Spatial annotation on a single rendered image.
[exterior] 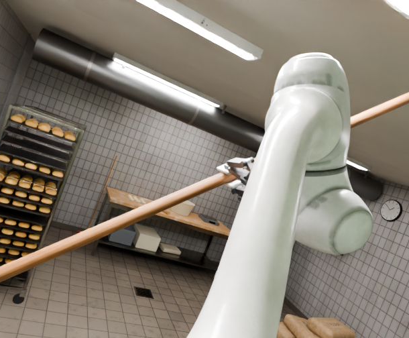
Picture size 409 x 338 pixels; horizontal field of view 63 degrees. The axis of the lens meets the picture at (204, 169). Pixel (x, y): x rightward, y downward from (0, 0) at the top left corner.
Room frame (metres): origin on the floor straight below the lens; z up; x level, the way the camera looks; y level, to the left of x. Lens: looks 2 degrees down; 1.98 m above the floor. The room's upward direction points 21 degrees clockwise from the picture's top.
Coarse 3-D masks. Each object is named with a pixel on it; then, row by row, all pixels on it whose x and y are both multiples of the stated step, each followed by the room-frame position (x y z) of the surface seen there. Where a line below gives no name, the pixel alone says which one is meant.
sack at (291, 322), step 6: (288, 318) 4.25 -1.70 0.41; (294, 318) 4.25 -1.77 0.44; (300, 318) 4.34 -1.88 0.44; (288, 324) 4.19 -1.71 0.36; (294, 324) 4.11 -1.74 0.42; (300, 324) 4.12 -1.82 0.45; (294, 330) 4.05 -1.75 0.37; (300, 330) 3.98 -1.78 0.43; (306, 330) 4.00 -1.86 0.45; (300, 336) 3.92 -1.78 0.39; (306, 336) 3.86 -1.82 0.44; (312, 336) 3.89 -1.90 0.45
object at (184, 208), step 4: (180, 204) 5.53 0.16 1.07; (184, 204) 5.53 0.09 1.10; (188, 204) 5.89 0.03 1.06; (192, 204) 5.82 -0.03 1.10; (172, 208) 5.60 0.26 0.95; (176, 208) 5.55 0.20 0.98; (180, 208) 5.54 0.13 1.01; (184, 208) 5.55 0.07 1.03; (188, 208) 5.58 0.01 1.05; (176, 212) 5.56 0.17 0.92; (180, 212) 5.55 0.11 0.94; (184, 212) 5.57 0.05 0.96; (188, 212) 5.63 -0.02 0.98
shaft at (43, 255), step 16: (400, 96) 1.01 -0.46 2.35; (368, 112) 0.96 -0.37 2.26; (384, 112) 0.98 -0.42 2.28; (224, 176) 0.82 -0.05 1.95; (176, 192) 0.79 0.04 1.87; (192, 192) 0.80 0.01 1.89; (144, 208) 0.76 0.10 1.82; (160, 208) 0.77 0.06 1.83; (112, 224) 0.74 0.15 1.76; (128, 224) 0.75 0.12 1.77; (64, 240) 0.71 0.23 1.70; (80, 240) 0.72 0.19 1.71; (32, 256) 0.69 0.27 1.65; (48, 256) 0.70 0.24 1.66; (0, 272) 0.67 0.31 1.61; (16, 272) 0.68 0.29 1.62
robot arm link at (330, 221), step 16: (304, 176) 0.48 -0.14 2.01; (320, 176) 0.48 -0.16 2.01; (336, 176) 0.48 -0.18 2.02; (304, 192) 0.48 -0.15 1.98; (320, 192) 0.48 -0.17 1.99; (336, 192) 0.47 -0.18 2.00; (352, 192) 0.48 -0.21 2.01; (304, 208) 0.48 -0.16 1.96; (320, 208) 0.46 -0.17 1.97; (336, 208) 0.45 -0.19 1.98; (352, 208) 0.45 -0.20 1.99; (304, 224) 0.48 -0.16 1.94; (320, 224) 0.46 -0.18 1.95; (336, 224) 0.45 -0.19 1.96; (352, 224) 0.45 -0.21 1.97; (368, 224) 0.46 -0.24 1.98; (304, 240) 0.49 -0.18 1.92; (320, 240) 0.46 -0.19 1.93; (336, 240) 0.45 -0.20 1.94; (352, 240) 0.45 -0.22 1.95
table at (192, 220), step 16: (112, 192) 5.23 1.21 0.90; (128, 208) 4.96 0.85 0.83; (96, 224) 5.50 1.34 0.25; (176, 224) 5.27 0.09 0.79; (192, 224) 5.33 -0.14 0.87; (208, 224) 5.66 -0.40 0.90; (96, 240) 4.87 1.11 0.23; (160, 256) 5.26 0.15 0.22; (176, 256) 5.53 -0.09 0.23; (192, 256) 5.86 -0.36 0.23
